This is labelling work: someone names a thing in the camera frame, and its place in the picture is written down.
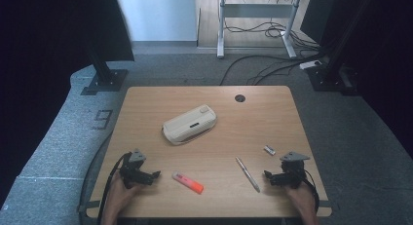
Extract long black floor cable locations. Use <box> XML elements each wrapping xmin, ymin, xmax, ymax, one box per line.
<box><xmin>219</xmin><ymin>53</ymin><xmax>325</xmax><ymax>87</ymax></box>

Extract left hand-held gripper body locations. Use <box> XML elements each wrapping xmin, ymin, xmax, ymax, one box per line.
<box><xmin>118</xmin><ymin>148</ymin><xmax>148</xmax><ymax>189</ymax></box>

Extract dark curtain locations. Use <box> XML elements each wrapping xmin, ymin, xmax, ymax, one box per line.
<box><xmin>299</xmin><ymin>0</ymin><xmax>413</xmax><ymax>160</ymax></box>
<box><xmin>0</xmin><ymin>0</ymin><xmax>135</xmax><ymax>207</ymax></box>

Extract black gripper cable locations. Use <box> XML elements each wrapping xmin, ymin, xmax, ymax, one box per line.
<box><xmin>304</xmin><ymin>169</ymin><xmax>321</xmax><ymax>213</ymax></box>
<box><xmin>96</xmin><ymin>152</ymin><xmax>130</xmax><ymax>225</ymax></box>

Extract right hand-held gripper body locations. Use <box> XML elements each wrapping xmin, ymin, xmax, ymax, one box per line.
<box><xmin>280</xmin><ymin>151</ymin><xmax>311</xmax><ymax>190</ymax></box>

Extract person's right hand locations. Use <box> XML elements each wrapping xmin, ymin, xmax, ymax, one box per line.
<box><xmin>284</xmin><ymin>181</ymin><xmax>319</xmax><ymax>216</ymax></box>

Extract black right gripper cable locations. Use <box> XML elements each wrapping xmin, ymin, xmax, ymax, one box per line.
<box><xmin>304</xmin><ymin>169</ymin><xmax>321</xmax><ymax>213</ymax></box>

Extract tangled black floor cables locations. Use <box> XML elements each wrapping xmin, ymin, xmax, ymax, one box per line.
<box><xmin>223</xmin><ymin>19</ymin><xmax>320</xmax><ymax>52</ymax></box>

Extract white fabric pencil case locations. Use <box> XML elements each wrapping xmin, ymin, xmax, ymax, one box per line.
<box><xmin>161</xmin><ymin>103</ymin><xmax>218</xmax><ymax>146</ymax></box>

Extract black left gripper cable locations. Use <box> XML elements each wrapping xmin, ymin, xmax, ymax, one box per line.
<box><xmin>96</xmin><ymin>152</ymin><xmax>130</xmax><ymax>225</ymax></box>

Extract black metal stand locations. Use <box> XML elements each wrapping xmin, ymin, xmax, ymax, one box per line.
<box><xmin>306</xmin><ymin>0</ymin><xmax>362</xmax><ymax>96</ymax></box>
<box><xmin>80</xmin><ymin>39</ymin><xmax>130</xmax><ymax>96</ymax></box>

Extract silver ballpoint pen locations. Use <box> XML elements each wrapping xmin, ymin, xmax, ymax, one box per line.
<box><xmin>235</xmin><ymin>156</ymin><xmax>261</xmax><ymax>194</ymax></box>

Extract orange highlighter pen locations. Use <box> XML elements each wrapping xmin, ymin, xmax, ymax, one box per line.
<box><xmin>171</xmin><ymin>171</ymin><xmax>205</xmax><ymax>195</ymax></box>

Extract person's left hand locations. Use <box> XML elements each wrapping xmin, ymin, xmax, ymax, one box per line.
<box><xmin>108</xmin><ymin>178</ymin><xmax>145</xmax><ymax>216</ymax></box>

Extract white metal desk frame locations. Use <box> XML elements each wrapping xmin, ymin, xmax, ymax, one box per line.
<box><xmin>216</xmin><ymin>0</ymin><xmax>305</xmax><ymax>59</ymax></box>

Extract white power strip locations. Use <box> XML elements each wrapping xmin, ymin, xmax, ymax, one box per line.
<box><xmin>298</xmin><ymin>59</ymin><xmax>323</xmax><ymax>70</ymax></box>

